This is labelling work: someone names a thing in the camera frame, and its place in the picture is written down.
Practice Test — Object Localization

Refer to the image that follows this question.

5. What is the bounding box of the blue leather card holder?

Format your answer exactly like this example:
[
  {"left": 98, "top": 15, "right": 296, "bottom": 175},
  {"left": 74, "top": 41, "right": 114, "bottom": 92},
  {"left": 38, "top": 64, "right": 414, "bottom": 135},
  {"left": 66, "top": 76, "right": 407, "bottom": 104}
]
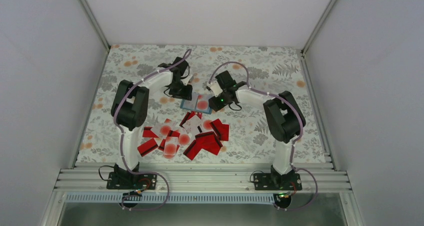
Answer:
[{"left": 180, "top": 92, "right": 213, "bottom": 115}]

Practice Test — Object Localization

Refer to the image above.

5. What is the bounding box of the white red-circle card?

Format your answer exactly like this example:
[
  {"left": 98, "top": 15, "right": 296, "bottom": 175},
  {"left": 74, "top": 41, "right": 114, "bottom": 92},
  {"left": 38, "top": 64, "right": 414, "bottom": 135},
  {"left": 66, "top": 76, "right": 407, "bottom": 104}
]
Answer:
[{"left": 195, "top": 94, "right": 210, "bottom": 113}]

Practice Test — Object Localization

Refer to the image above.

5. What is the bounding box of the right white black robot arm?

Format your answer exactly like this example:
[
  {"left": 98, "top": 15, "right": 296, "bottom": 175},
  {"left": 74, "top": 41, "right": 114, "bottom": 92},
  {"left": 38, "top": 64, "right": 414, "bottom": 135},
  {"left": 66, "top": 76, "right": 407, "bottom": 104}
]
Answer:
[{"left": 206, "top": 70, "right": 306, "bottom": 190}]

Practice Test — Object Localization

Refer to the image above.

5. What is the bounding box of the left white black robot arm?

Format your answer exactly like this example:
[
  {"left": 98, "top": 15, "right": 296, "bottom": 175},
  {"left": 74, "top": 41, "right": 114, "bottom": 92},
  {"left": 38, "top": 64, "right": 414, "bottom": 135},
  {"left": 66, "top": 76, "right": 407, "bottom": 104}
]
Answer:
[{"left": 111, "top": 55, "right": 193, "bottom": 189}]

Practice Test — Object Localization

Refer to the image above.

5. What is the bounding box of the red card striped right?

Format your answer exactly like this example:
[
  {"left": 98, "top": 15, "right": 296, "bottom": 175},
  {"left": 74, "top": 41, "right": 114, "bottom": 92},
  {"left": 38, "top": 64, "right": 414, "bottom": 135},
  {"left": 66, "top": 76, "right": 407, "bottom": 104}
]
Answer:
[{"left": 209, "top": 119, "right": 223, "bottom": 137}]

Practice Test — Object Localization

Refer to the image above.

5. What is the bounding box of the red card far right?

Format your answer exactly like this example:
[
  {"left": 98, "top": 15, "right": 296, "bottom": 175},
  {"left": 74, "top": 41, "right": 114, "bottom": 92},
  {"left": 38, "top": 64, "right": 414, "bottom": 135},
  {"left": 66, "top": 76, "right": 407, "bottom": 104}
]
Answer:
[{"left": 216, "top": 124, "right": 230, "bottom": 142}]

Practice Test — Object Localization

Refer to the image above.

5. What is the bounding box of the white blossom VIP card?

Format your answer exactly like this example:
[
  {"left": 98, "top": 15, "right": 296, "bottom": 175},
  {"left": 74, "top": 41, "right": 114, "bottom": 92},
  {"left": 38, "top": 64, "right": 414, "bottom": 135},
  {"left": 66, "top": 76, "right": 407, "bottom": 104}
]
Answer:
[{"left": 182, "top": 115, "right": 202, "bottom": 135}]

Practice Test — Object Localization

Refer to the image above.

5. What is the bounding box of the red card lower centre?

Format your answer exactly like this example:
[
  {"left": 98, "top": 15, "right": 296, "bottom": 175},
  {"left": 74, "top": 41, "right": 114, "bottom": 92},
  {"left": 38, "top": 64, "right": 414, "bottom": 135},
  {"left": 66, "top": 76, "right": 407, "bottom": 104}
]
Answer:
[{"left": 183, "top": 131, "right": 223, "bottom": 160}]

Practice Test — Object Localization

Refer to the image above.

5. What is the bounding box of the white red-dot card lower left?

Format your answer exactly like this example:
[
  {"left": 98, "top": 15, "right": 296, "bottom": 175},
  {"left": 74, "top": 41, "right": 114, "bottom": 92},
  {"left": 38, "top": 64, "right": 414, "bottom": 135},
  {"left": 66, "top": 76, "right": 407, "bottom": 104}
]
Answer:
[{"left": 163, "top": 136, "right": 180, "bottom": 159}]

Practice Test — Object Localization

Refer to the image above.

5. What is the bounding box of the red card lower left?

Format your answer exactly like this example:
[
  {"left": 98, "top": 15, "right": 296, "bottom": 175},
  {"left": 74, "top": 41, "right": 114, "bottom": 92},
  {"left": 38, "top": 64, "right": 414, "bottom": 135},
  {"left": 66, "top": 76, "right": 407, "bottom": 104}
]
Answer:
[{"left": 137, "top": 138, "right": 158, "bottom": 157}]

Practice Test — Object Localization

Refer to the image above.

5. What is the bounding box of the floral patterned table mat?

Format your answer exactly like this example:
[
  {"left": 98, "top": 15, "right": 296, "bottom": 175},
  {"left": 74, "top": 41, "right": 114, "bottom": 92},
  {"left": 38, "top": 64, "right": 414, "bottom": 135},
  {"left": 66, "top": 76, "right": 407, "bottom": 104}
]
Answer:
[{"left": 77, "top": 44, "right": 326, "bottom": 164}]

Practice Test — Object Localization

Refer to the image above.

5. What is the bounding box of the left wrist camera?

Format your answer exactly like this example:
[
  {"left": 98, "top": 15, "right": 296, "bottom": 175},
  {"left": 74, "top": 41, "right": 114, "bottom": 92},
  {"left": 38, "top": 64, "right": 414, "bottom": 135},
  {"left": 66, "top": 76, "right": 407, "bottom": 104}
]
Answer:
[{"left": 181, "top": 74, "right": 193, "bottom": 85}]

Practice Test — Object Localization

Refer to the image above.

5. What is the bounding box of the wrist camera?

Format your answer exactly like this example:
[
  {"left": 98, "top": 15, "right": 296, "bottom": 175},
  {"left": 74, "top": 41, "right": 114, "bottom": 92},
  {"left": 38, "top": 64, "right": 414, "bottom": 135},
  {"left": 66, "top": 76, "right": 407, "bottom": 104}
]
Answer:
[
  {"left": 181, "top": 74, "right": 193, "bottom": 85},
  {"left": 206, "top": 80, "right": 223, "bottom": 97}
]

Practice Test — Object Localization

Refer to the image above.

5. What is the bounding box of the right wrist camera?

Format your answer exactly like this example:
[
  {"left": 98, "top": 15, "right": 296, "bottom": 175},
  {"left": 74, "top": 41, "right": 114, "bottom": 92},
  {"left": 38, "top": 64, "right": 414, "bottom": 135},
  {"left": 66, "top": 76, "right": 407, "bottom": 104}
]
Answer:
[{"left": 206, "top": 80, "right": 223, "bottom": 97}]

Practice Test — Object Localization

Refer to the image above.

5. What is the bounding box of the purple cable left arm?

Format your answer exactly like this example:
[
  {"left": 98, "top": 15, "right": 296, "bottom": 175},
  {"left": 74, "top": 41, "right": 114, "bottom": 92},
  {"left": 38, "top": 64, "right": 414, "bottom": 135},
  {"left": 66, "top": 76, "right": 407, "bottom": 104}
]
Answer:
[{"left": 113, "top": 48, "right": 193, "bottom": 212}]

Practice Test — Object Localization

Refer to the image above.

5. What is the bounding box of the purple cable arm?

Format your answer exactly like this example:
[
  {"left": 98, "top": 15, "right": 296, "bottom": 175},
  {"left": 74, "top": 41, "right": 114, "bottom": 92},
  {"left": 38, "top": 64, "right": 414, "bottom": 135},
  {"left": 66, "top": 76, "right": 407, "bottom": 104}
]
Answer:
[
  {"left": 207, "top": 61, "right": 320, "bottom": 213},
  {"left": 113, "top": 48, "right": 193, "bottom": 212}
]

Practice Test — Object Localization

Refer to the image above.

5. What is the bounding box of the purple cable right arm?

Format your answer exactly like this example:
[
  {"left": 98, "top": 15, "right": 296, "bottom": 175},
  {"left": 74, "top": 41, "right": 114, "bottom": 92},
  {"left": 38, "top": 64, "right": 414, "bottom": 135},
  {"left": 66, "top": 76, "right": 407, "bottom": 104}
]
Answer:
[{"left": 207, "top": 61, "right": 320, "bottom": 213}]

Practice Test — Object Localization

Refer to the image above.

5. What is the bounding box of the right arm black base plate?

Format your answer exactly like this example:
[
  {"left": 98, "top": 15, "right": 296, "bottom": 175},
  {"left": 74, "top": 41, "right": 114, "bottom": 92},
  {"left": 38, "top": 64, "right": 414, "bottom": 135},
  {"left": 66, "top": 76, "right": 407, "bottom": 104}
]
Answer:
[{"left": 251, "top": 172, "right": 303, "bottom": 191}]

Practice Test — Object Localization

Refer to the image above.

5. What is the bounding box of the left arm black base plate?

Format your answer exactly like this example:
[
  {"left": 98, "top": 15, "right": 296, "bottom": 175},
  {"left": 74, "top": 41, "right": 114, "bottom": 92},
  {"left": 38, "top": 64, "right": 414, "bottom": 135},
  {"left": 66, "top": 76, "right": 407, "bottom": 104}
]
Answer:
[{"left": 106, "top": 172, "right": 157, "bottom": 190}]

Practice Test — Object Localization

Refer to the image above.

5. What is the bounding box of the aluminium rail base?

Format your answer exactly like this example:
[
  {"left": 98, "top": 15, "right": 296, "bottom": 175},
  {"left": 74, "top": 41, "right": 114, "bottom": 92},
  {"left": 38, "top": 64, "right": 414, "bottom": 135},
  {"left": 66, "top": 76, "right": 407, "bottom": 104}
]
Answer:
[{"left": 54, "top": 163, "right": 352, "bottom": 193}]

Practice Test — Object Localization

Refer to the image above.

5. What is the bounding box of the aluminium corner post left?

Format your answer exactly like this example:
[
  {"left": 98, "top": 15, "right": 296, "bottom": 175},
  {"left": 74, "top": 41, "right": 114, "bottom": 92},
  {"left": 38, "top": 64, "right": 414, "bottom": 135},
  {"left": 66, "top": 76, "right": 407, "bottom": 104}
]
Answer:
[{"left": 78, "top": 0, "right": 111, "bottom": 52}]

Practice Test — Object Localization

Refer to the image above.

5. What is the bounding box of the aluminium corner post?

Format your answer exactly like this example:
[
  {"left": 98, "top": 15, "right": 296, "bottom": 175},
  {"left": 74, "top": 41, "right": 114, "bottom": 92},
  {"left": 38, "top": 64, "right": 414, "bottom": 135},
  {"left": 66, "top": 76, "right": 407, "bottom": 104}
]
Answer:
[
  {"left": 301, "top": 0, "right": 338, "bottom": 56},
  {"left": 78, "top": 0, "right": 111, "bottom": 52}
]

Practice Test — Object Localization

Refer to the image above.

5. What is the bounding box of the blue slotted cable duct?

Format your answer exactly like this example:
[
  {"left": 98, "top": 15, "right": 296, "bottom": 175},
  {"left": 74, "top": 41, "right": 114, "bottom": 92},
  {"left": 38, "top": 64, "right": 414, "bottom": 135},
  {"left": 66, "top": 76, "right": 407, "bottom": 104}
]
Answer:
[{"left": 64, "top": 192, "right": 274, "bottom": 205}]

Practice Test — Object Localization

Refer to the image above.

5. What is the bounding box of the aluminium corner post right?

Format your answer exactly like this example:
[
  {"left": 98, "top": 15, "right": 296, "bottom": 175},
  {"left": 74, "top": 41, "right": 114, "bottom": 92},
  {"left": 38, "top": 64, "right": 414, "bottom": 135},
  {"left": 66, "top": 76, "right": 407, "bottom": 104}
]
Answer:
[{"left": 301, "top": 0, "right": 338, "bottom": 56}]

